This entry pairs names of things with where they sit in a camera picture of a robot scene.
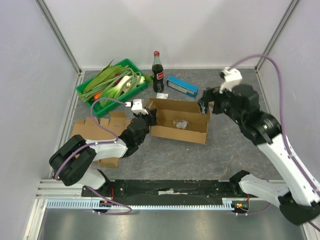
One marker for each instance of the white round pads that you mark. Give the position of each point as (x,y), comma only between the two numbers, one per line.
(180,124)

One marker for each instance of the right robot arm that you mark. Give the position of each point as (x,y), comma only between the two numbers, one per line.
(297,198)

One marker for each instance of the small flat cardboard box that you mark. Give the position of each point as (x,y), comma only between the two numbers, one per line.
(87,128)

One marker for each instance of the orange carrot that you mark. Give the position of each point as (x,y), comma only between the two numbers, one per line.
(96,96)

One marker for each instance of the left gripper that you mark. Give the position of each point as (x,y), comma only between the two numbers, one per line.
(152,115)

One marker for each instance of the bok choy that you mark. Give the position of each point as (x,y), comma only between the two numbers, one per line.
(114,92)

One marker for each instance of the large green leaf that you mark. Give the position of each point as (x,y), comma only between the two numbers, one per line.
(108,71)

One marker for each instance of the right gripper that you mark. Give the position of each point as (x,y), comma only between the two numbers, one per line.
(208,99)

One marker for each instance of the cola glass bottle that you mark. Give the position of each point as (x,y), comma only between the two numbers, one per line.
(157,73)

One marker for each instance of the blue rectangular box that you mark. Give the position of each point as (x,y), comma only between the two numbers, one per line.
(182,86)

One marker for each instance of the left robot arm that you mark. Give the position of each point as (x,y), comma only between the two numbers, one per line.
(72,162)

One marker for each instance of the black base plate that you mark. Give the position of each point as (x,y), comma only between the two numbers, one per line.
(156,187)

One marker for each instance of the aluminium frame rail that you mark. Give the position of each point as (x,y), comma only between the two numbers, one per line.
(42,5)

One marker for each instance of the large cardboard box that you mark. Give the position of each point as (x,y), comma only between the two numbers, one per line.
(169,110)

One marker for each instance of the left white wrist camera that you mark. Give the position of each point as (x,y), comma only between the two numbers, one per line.
(137,106)

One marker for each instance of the blue slotted cable duct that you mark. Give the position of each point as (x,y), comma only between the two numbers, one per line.
(97,204)

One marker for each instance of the long green beans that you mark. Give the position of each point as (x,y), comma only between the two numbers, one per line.
(110,82)

